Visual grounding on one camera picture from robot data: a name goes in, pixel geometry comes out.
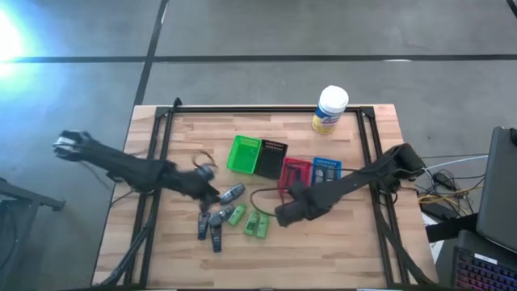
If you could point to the blue plastic basket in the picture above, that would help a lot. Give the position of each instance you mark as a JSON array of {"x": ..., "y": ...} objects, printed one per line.
[{"x": 327, "y": 162}]

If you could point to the black plastic basket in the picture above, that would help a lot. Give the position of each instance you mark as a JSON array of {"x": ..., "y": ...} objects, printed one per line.
[{"x": 270, "y": 159}]

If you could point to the Lysol wipes canister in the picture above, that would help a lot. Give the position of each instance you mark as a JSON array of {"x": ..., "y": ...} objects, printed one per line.
[{"x": 329, "y": 109}]

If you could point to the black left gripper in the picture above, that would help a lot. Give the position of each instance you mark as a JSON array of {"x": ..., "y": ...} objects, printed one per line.
[{"x": 194, "y": 184}]

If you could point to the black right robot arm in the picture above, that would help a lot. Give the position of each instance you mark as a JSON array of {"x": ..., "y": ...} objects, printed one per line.
[{"x": 363, "y": 178}]

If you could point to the red plastic basket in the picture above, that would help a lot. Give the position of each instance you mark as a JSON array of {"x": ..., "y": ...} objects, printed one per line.
[{"x": 284, "y": 174}]

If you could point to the grey travel tube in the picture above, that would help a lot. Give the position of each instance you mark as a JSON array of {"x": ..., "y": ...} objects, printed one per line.
[
  {"x": 221, "y": 216},
  {"x": 319, "y": 175},
  {"x": 232, "y": 194},
  {"x": 330, "y": 174}
]

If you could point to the backlit keyboard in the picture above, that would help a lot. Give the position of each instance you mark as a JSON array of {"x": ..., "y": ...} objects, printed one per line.
[{"x": 484, "y": 271}]

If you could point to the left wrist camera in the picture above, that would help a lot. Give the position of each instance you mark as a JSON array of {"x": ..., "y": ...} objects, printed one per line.
[{"x": 206, "y": 172}]

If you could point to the grey laptop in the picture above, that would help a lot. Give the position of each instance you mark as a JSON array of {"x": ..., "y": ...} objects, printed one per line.
[{"x": 498, "y": 190}]

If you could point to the green plastic basket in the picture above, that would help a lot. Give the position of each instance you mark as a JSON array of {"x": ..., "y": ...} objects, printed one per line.
[{"x": 243, "y": 155}]

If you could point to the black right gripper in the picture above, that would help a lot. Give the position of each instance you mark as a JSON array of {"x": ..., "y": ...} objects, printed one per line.
[{"x": 305, "y": 204}]

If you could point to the black floor stand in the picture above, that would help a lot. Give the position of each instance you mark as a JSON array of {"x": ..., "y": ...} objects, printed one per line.
[{"x": 24, "y": 198}]

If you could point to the black aluminium table frame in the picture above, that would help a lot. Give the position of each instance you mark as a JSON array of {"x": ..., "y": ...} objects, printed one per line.
[{"x": 262, "y": 109}]

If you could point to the black power adapter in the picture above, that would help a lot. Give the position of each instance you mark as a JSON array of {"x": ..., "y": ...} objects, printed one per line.
[{"x": 443, "y": 180}]

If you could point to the green battery pack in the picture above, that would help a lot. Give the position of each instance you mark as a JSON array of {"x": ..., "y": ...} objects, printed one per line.
[{"x": 263, "y": 226}]

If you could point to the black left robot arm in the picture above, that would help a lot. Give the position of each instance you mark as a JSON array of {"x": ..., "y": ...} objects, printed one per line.
[{"x": 121, "y": 165}]

